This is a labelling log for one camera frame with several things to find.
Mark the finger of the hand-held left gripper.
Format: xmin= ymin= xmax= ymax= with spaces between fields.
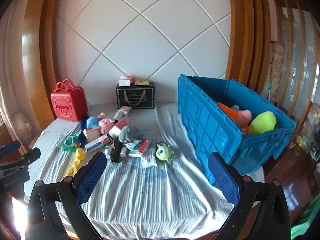
xmin=0 ymin=140 xmax=21 ymax=157
xmin=0 ymin=148 xmax=41 ymax=168

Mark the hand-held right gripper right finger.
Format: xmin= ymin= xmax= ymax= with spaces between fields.
xmin=208 ymin=151 xmax=292 ymax=240

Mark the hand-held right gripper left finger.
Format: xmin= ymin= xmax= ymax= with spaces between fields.
xmin=24 ymin=152 xmax=107 ymax=240

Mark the white red blue box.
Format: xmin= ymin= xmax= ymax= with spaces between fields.
xmin=84 ymin=134 xmax=112 ymax=153

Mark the blue plastic crate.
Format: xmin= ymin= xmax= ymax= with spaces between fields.
xmin=178 ymin=74 xmax=297 ymax=186

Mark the white wet wipes pack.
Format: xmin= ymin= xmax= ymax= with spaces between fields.
xmin=140 ymin=148 xmax=158 ymax=168

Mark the green one-eyed monster plush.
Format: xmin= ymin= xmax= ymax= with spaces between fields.
xmin=155 ymin=142 xmax=177 ymax=164

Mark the yellow plastic toy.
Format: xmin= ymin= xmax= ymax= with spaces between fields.
xmin=66 ymin=148 xmax=86 ymax=177

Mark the black brush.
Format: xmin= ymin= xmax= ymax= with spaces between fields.
xmin=111 ymin=139 xmax=122 ymax=163

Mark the green teether toy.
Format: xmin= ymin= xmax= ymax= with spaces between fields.
xmin=62 ymin=134 xmax=82 ymax=152

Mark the small pink green box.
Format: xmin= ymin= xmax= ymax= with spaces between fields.
xmin=83 ymin=127 xmax=101 ymax=143

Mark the blue feather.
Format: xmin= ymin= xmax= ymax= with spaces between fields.
xmin=79 ymin=116 xmax=88 ymax=145

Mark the green white pack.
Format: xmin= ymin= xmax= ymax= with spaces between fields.
xmin=126 ymin=140 xmax=143 ymax=157

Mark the pink pig plush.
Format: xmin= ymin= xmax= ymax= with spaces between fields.
xmin=97 ymin=112 xmax=116 ymax=133

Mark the blue plush toy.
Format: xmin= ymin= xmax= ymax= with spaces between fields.
xmin=86 ymin=116 xmax=100 ymax=128

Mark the grey plush toy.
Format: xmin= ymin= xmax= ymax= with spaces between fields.
xmin=118 ymin=125 xmax=143 ymax=144

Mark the red toy suitcase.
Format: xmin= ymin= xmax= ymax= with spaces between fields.
xmin=51 ymin=79 xmax=89 ymax=122

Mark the pink plush toy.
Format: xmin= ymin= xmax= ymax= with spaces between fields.
xmin=231 ymin=105 xmax=252 ymax=127

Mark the orange plush toy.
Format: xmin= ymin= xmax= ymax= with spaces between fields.
xmin=217 ymin=102 xmax=250 ymax=133

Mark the yellow-green plush toy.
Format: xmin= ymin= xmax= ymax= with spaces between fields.
xmin=249 ymin=111 xmax=278 ymax=135

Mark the green cloth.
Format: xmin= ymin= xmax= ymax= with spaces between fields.
xmin=291 ymin=197 xmax=320 ymax=240

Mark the black gift box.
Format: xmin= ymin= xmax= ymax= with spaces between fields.
xmin=116 ymin=82 xmax=156 ymax=110

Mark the red white tissue pack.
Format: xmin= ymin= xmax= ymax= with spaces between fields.
xmin=118 ymin=74 xmax=135 ymax=86

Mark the rolled patterned carpet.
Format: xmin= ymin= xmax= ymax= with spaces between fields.
xmin=261 ymin=40 xmax=285 ymax=100

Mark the wooden screen divider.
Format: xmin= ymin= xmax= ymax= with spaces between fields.
xmin=272 ymin=0 xmax=320 ymax=130

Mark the wooden headboard post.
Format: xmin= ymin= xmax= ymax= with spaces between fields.
xmin=225 ymin=0 xmax=278 ymax=104
xmin=0 ymin=0 xmax=66 ymax=155

